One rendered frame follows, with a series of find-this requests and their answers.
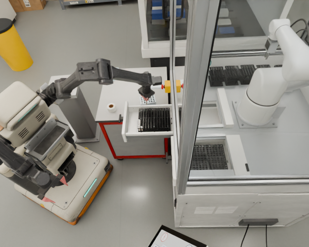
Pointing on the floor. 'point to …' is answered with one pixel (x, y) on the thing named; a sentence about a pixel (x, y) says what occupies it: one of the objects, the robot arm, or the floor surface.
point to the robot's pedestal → (79, 115)
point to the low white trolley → (147, 145)
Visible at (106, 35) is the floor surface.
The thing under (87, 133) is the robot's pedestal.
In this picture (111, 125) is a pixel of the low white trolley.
